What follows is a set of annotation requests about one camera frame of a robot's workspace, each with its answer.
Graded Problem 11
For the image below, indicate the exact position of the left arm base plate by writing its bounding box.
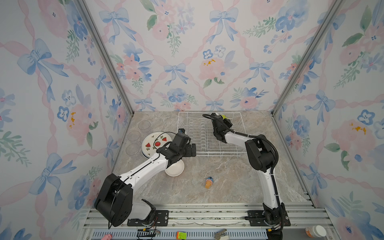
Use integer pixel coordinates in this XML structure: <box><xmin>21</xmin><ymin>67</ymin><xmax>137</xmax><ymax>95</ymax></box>
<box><xmin>127</xmin><ymin>210</ymin><xmax>169</xmax><ymax>228</ymax></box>

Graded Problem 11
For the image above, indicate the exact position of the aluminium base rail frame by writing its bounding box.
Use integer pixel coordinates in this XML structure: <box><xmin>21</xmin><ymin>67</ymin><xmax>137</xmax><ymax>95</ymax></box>
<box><xmin>78</xmin><ymin>201</ymin><xmax>340</xmax><ymax>240</ymax></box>

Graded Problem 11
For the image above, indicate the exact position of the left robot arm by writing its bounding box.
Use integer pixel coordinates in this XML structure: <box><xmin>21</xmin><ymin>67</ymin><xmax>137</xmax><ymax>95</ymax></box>
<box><xmin>94</xmin><ymin>129</ymin><xmax>196</xmax><ymax>227</ymax></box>

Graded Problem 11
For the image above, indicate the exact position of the rubiks cube toy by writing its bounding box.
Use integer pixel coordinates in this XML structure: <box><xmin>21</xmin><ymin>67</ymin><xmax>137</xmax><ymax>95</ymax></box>
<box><xmin>176</xmin><ymin>232</ymin><xmax>188</xmax><ymax>240</ymax></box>

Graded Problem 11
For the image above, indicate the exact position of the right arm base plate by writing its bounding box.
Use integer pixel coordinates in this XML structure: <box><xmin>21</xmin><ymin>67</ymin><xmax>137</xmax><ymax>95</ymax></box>
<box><xmin>245</xmin><ymin>210</ymin><xmax>291</xmax><ymax>228</ymax></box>

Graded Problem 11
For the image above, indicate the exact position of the clear glass cup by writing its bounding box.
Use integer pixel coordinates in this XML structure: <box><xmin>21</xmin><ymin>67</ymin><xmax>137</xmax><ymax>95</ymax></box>
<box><xmin>138</xmin><ymin>120</ymin><xmax>152</xmax><ymax>133</ymax></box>
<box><xmin>125</xmin><ymin>144</ymin><xmax>141</xmax><ymax>156</ymax></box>
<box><xmin>127</xmin><ymin>130</ymin><xmax>141</xmax><ymax>142</ymax></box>

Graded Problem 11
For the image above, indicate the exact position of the white lidded jar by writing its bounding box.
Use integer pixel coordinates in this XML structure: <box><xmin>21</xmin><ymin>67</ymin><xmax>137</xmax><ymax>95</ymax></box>
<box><xmin>306</xmin><ymin>225</ymin><xmax>327</xmax><ymax>238</ymax></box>

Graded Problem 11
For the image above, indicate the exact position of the pink toy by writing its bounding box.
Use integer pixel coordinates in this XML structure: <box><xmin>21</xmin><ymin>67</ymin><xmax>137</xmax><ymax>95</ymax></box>
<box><xmin>101</xmin><ymin>234</ymin><xmax>113</xmax><ymax>240</ymax></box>

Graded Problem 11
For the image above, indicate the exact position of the white wire dish rack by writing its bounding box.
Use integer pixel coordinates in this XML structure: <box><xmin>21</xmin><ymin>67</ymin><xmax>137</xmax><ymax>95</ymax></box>
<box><xmin>177</xmin><ymin>112</ymin><xmax>246</xmax><ymax>158</ymax></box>

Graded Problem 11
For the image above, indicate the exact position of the small ice cream toy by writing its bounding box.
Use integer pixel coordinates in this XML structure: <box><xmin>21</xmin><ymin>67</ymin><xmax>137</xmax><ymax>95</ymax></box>
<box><xmin>205</xmin><ymin>177</ymin><xmax>214</xmax><ymax>189</ymax></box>

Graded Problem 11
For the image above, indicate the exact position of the orange bowl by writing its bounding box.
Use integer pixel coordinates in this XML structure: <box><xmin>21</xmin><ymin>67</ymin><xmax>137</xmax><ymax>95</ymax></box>
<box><xmin>165</xmin><ymin>160</ymin><xmax>185</xmax><ymax>177</ymax></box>

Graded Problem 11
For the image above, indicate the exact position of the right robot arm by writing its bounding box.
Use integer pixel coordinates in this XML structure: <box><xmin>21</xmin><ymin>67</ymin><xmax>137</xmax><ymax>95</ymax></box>
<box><xmin>204</xmin><ymin>113</ymin><xmax>285</xmax><ymax>226</ymax></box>

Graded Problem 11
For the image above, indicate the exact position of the plate with fruit pattern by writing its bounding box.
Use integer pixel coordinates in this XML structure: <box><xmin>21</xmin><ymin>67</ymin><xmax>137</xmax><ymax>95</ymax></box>
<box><xmin>142</xmin><ymin>132</ymin><xmax>173</xmax><ymax>159</ymax></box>

